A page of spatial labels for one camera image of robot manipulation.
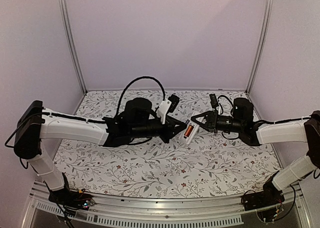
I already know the orange battery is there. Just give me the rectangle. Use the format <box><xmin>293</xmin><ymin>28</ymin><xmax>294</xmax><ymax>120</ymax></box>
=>
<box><xmin>184</xmin><ymin>125</ymin><xmax>194</xmax><ymax>137</ymax></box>

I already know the white remote control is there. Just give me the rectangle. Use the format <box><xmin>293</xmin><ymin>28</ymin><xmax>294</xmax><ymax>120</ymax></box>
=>
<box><xmin>179</xmin><ymin>111</ymin><xmax>200</xmax><ymax>145</ymax></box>

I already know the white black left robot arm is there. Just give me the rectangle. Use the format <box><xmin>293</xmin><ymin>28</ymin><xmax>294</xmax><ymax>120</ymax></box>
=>
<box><xmin>13</xmin><ymin>98</ymin><xmax>187</xmax><ymax>205</ymax></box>

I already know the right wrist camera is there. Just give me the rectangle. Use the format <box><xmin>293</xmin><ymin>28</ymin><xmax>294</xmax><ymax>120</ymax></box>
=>
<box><xmin>209</xmin><ymin>94</ymin><xmax>222</xmax><ymax>114</ymax></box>

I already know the left metal frame post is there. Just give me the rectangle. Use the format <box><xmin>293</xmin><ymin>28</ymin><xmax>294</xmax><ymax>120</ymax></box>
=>
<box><xmin>58</xmin><ymin>0</ymin><xmax>88</xmax><ymax>94</ymax></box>

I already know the metal frame post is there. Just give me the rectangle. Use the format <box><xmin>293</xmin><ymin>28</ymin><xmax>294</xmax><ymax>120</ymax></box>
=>
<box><xmin>245</xmin><ymin>0</ymin><xmax>274</xmax><ymax>95</ymax></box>
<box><xmin>58</xmin><ymin>0</ymin><xmax>88</xmax><ymax>94</ymax></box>

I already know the aluminium front rail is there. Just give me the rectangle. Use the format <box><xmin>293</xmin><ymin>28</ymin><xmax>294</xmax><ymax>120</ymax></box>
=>
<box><xmin>22</xmin><ymin>181</ymin><xmax>313</xmax><ymax>227</ymax></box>

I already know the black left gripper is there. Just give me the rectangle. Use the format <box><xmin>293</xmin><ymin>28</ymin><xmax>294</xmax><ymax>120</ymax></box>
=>
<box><xmin>130</xmin><ymin>116</ymin><xmax>188</xmax><ymax>144</ymax></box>

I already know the floral patterned table mat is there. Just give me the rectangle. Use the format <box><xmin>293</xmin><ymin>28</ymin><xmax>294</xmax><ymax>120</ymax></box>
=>
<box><xmin>45</xmin><ymin>89</ymin><xmax>285</xmax><ymax>198</ymax></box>

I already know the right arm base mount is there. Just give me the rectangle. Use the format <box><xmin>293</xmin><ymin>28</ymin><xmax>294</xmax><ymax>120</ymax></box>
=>
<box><xmin>241</xmin><ymin>180</ymin><xmax>285</xmax><ymax>223</ymax></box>

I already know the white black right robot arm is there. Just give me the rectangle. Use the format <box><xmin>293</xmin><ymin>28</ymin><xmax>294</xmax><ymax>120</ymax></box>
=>
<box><xmin>190</xmin><ymin>95</ymin><xmax>320</xmax><ymax>206</ymax></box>

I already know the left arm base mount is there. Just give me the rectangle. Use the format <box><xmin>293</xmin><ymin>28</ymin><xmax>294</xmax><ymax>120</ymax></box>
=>
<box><xmin>48</xmin><ymin>173</ymin><xmax>95</xmax><ymax>210</ymax></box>

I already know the right metal frame post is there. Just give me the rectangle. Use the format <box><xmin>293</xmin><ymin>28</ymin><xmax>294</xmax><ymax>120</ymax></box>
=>
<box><xmin>245</xmin><ymin>0</ymin><xmax>274</xmax><ymax>95</ymax></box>

